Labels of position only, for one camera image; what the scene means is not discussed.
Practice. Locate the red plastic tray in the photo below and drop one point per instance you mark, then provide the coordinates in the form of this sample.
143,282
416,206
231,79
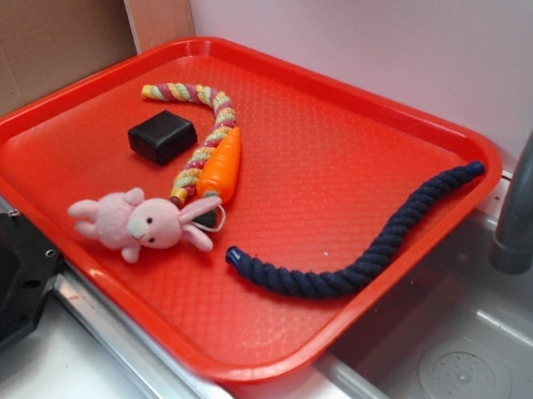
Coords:
323,166

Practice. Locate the black square block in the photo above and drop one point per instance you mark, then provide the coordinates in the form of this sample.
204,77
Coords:
162,137

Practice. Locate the multicolour braided rope toy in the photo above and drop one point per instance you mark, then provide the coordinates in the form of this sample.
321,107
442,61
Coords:
186,182

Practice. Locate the brown cardboard panel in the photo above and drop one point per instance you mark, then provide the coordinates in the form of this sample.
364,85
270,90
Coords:
46,45

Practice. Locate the pink plush bunny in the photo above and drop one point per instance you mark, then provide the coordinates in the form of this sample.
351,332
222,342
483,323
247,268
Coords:
128,222

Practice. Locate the orange plastic carrot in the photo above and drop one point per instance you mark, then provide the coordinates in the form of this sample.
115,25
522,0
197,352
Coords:
219,176

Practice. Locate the grey plastic sink basin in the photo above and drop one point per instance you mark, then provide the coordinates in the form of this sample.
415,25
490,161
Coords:
453,328

